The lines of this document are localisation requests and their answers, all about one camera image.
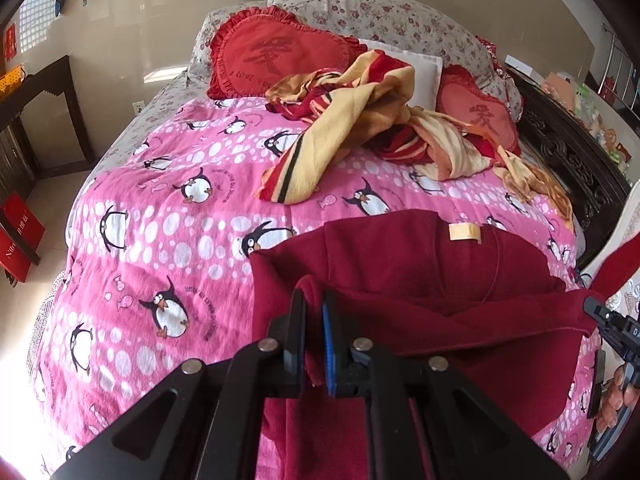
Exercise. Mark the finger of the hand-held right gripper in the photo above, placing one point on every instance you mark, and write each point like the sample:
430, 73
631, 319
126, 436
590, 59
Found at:
607, 320

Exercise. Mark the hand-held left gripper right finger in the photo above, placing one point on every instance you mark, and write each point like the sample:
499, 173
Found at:
328, 345

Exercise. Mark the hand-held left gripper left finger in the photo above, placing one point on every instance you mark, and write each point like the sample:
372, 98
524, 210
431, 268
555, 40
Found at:
296, 345

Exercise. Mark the dark red sweater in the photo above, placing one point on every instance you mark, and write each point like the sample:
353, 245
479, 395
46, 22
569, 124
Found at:
425, 285

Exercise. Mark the person's right hand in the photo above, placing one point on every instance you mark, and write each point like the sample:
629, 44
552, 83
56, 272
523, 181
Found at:
622, 390

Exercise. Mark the red cloth on chair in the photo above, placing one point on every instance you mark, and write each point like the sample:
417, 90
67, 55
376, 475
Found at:
617, 272

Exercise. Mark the dark carved wooden headboard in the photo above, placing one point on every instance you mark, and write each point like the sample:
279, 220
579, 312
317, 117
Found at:
570, 160

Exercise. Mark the pink penguin print blanket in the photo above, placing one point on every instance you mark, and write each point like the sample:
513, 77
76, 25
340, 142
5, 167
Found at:
165, 220

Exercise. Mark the clutter of packets on cabinet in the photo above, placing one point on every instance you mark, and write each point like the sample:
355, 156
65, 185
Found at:
590, 110

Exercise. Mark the yellow and red striped cloth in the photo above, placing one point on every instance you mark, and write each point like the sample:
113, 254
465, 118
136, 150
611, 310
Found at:
360, 120

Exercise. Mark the red heart-shaped pillow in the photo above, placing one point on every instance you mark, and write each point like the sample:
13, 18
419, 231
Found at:
280, 55
480, 115

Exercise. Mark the metal railing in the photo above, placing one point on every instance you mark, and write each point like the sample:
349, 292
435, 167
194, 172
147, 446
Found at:
617, 70

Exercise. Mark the white pillow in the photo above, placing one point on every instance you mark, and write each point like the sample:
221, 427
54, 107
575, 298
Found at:
420, 72

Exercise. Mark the red patterned ruffled pillow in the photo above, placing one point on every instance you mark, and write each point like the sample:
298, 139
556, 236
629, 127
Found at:
487, 55

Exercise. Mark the red box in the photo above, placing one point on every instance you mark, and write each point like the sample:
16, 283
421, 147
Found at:
20, 235

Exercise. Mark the floral bolster pillow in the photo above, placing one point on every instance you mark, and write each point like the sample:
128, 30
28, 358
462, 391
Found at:
390, 20

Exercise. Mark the black wooden table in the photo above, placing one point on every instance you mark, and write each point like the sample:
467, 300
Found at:
60, 90

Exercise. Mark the yellow plastic basket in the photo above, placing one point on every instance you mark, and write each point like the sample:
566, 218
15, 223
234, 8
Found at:
12, 81

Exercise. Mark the window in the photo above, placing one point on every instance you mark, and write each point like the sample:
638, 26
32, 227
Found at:
37, 10

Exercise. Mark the white wall socket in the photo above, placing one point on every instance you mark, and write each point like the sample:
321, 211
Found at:
138, 108

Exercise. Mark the red wall sign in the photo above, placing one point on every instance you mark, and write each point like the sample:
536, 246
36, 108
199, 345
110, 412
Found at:
10, 41

